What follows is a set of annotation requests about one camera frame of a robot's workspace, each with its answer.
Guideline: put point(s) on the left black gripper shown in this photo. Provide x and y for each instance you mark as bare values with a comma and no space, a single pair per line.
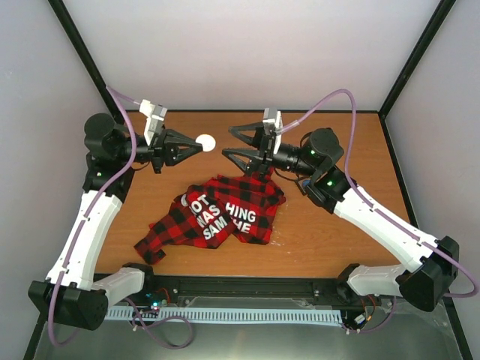
158,152

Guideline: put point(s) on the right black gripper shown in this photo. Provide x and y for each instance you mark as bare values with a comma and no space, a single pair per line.
261,157

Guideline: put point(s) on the red black plaid shirt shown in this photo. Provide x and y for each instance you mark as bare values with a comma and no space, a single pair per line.
205,215

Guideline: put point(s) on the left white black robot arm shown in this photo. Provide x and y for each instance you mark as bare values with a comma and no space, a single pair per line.
70,295

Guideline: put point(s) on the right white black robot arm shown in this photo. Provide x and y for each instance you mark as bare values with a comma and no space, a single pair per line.
426,267

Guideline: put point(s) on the small black square tray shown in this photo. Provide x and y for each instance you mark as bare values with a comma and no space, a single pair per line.
304,183

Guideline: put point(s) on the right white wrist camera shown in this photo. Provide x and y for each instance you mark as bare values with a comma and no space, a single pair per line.
272,122

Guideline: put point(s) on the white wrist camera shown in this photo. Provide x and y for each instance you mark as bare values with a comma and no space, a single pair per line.
272,122
155,115

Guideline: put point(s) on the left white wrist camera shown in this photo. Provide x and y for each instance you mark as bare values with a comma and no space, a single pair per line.
155,115

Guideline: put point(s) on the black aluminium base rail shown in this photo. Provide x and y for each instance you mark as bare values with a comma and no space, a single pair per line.
315,291

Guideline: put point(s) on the light blue slotted cable duct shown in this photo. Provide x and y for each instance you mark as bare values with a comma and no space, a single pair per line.
243,316

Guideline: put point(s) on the left black frame post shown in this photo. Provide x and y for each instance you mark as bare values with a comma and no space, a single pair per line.
73,34

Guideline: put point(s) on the black frame post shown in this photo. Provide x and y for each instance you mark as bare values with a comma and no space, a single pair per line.
73,34
429,32

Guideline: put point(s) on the right black frame post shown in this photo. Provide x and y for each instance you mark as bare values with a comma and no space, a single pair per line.
429,32

